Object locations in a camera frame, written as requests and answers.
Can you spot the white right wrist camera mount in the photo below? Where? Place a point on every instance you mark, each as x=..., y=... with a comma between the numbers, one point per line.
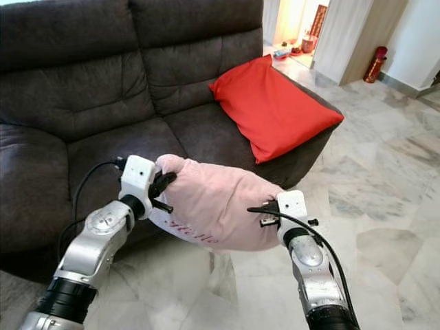
x=293, y=206

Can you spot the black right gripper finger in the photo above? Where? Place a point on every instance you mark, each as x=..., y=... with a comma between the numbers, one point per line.
x=261, y=209

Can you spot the red pillow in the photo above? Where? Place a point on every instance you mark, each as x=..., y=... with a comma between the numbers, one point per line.
x=275, y=110

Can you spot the red and gold plaque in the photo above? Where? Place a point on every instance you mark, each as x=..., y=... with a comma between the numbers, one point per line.
x=318, y=22

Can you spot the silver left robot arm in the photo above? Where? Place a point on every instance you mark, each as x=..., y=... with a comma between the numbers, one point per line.
x=96, y=247

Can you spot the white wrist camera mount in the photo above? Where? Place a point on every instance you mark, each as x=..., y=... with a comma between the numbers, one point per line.
x=137, y=177
x=293, y=206

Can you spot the red jar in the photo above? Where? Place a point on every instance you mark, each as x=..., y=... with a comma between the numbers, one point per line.
x=309, y=45

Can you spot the white panel with wooden edge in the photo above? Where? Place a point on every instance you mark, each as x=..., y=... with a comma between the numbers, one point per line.
x=357, y=34

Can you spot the pink pillow with Hello print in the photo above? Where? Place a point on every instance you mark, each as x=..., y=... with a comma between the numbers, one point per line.
x=220, y=203

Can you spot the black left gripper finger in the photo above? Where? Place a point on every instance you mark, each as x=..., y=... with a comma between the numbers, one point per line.
x=165, y=181

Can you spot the dark brown fabric sofa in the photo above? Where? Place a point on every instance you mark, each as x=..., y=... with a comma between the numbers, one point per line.
x=82, y=103

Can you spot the red fire extinguisher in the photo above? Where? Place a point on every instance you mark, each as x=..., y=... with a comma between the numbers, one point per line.
x=376, y=65

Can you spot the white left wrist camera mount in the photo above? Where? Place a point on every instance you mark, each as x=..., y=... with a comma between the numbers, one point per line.
x=137, y=177

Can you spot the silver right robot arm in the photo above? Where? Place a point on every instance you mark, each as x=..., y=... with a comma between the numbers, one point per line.
x=316, y=275

